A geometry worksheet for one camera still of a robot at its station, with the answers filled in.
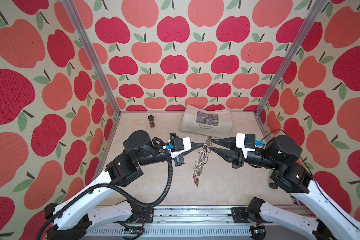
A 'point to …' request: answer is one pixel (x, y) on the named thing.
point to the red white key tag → (196, 181)
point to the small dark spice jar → (151, 121)
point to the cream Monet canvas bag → (216, 123)
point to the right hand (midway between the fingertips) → (217, 140)
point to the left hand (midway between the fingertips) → (203, 144)
